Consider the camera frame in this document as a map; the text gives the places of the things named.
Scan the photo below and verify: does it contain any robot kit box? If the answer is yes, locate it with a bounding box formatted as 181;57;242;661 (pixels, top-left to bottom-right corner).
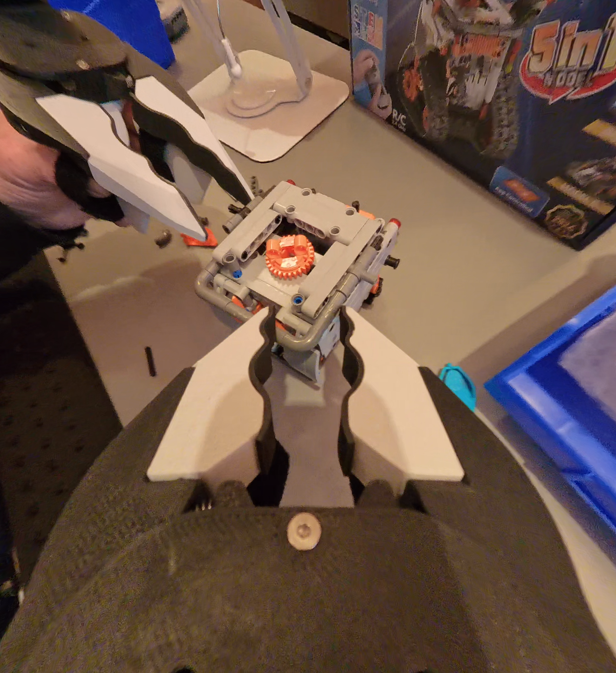
350;0;616;251

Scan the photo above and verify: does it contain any teal brick separator tool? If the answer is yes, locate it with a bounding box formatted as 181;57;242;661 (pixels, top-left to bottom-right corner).
436;363;478;412

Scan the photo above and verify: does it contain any purple cloth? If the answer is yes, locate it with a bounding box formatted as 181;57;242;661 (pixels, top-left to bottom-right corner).
559;305;616;421

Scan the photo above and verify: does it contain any white stand base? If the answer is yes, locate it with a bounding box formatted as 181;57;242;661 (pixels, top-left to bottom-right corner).
187;0;351;165

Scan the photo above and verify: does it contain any grey toy brick model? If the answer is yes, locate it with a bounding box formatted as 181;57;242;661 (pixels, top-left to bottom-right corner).
195;181;405;386

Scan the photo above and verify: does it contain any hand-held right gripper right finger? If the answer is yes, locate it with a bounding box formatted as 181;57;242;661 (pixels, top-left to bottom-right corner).
338;308;464;484

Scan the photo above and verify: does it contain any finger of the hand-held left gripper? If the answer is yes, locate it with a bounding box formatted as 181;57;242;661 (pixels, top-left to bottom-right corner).
129;72;258;213
35;95;211;245

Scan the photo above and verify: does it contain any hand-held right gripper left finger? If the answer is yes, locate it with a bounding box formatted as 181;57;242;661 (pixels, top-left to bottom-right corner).
147;313;277;484

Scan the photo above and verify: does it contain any blue plastic bin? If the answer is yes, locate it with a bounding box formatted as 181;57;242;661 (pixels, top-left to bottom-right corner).
484;266;616;565

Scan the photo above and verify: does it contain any person's left hand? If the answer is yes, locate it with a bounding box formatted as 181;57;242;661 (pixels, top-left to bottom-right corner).
0;135;96;234

